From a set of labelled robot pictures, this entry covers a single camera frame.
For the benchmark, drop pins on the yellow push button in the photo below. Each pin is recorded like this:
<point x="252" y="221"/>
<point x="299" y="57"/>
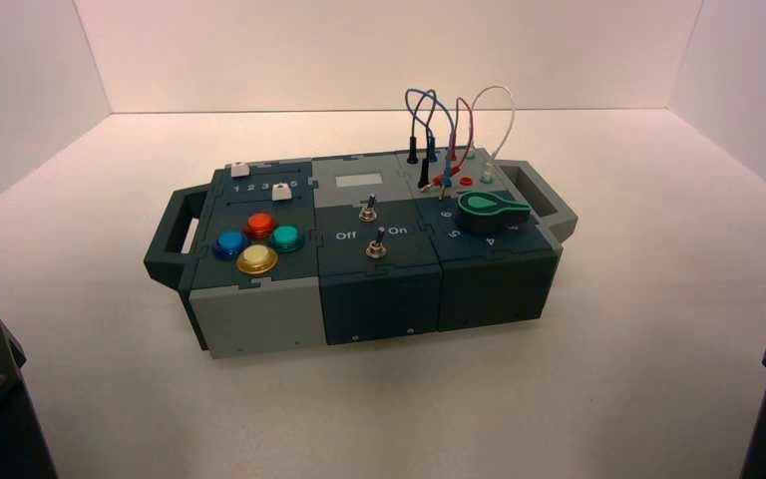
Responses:
<point x="257" y="258"/>

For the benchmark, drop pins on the dark teal grey control box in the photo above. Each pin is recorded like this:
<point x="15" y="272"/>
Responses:
<point x="383" y="297"/>

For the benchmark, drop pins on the green push button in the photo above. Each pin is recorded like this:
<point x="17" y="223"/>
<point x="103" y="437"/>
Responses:
<point x="286" y="237"/>

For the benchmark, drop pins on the white slider knob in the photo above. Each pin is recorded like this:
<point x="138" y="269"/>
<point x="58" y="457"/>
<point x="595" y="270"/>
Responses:
<point x="239" y="170"/>
<point x="281" y="192"/>

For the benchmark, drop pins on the red push button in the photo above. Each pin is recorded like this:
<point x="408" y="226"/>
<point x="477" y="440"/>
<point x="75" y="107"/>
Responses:
<point x="261" y="225"/>

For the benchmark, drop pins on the blue push button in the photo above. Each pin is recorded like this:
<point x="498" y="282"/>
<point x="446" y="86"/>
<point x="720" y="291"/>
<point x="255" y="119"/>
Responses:
<point x="229" y="243"/>

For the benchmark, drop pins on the white display window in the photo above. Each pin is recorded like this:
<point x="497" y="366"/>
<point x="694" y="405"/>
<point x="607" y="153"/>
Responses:
<point x="359" y="180"/>

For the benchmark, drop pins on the metal toggle switch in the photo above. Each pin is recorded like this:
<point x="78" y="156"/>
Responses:
<point x="376" y="250"/>
<point x="366" y="213"/>

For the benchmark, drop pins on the green rotary knob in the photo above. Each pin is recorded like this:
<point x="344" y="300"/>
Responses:
<point x="489" y="211"/>

